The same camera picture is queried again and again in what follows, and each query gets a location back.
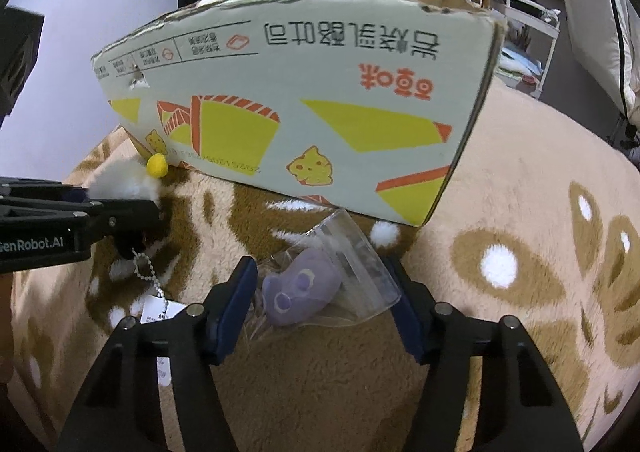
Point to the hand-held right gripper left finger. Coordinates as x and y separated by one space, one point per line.
235 312

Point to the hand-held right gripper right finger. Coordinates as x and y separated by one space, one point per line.
407 327

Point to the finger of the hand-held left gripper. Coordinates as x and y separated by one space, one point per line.
120 217
40 191

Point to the white fluffy plush yellow pompom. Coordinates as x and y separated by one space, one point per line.
120 182

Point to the purple plush toy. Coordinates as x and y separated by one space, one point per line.
300 287

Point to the printed cardboard box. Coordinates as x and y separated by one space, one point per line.
300 82

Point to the beige printed blanket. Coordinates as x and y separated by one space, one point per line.
525 182

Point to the folded pale cloths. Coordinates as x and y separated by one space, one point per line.
515 65

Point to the white trolley cart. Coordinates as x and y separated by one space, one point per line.
520 2

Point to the white duvet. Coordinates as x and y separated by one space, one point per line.
590 7

